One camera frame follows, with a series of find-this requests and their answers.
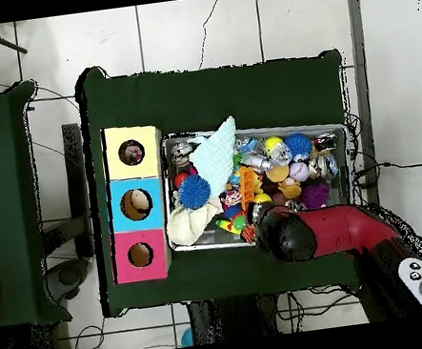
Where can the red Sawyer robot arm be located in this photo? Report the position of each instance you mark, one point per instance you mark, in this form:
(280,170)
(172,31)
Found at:
(341,228)

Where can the cream knitted cloth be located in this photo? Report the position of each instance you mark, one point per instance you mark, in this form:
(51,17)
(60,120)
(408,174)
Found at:
(190,223)

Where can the dark green tablecloth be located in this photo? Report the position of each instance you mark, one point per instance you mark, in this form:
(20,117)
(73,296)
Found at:
(223,96)

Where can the silver mesh bin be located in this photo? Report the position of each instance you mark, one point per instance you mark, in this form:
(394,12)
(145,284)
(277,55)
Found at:
(212,239)

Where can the yellow tennis ball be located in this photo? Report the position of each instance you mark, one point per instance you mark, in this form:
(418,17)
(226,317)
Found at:
(262,197)

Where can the wooden box with three holes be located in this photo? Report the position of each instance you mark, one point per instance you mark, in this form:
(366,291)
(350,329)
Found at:
(150,163)

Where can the mint knitted cloth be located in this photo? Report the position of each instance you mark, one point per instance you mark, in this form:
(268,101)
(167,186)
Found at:
(214,158)

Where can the grey rounded floor object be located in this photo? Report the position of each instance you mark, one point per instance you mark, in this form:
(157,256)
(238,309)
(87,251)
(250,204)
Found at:
(69,278)

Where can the purple spiky ball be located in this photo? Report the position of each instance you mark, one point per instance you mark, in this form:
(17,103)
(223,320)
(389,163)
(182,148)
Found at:
(313,194)

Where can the blue spiky ball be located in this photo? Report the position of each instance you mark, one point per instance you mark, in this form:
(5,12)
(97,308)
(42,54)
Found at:
(297,144)
(195,192)

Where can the light blue floor object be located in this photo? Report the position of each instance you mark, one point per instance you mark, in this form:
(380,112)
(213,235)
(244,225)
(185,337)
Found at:
(186,337)

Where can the dark green side table cloth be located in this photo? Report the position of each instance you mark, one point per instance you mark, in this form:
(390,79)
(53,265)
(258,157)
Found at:
(1,190)

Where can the white baseball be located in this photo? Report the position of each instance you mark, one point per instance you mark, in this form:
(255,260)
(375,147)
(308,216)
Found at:
(299,171)

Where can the red ball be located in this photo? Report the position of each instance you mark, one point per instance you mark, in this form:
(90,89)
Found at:
(179,179)

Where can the brown teddy bear plush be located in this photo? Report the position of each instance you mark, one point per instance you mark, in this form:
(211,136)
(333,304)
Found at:
(290,190)

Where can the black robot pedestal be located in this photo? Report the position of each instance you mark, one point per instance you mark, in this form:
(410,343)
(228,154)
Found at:
(230,318)

